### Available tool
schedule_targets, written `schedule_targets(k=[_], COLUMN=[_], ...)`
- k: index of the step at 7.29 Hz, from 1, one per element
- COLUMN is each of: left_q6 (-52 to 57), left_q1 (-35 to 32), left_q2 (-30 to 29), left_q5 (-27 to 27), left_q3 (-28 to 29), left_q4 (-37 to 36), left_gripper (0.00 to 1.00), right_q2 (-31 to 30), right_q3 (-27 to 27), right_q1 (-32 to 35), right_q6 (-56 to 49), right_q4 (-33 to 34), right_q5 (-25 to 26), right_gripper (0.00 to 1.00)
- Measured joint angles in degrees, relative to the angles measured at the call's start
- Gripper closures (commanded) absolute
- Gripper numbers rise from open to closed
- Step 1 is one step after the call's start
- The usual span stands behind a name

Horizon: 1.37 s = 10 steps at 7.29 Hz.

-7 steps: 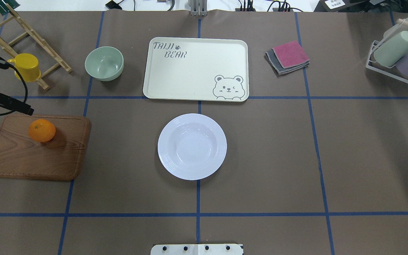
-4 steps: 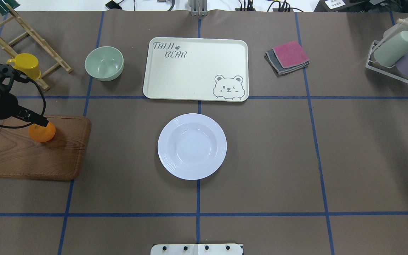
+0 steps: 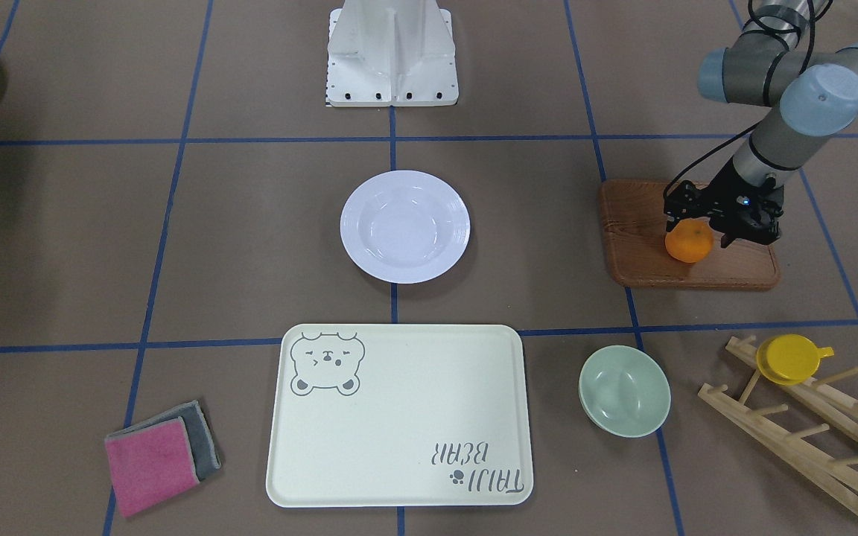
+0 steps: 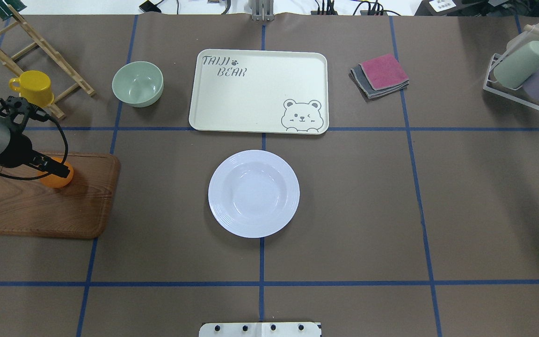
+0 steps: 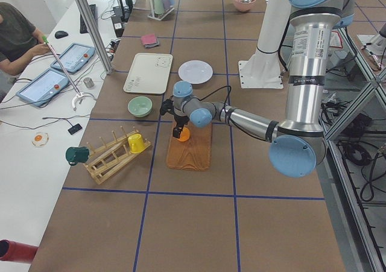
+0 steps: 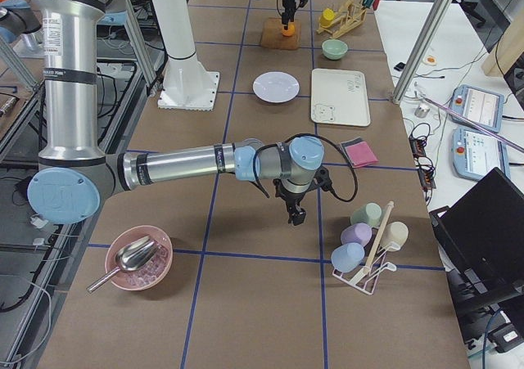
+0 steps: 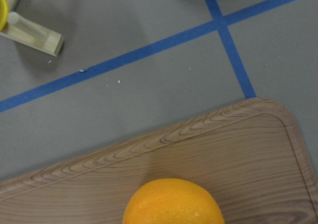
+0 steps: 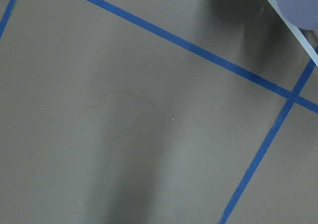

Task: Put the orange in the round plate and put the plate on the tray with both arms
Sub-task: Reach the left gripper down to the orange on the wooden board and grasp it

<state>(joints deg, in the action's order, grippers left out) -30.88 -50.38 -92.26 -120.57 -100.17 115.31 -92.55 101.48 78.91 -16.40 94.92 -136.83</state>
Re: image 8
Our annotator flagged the purple cup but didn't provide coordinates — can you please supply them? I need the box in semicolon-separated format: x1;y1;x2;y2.
276;0;318;30

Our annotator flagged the white cup rack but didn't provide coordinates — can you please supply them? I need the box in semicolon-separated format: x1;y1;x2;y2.
267;0;318;65

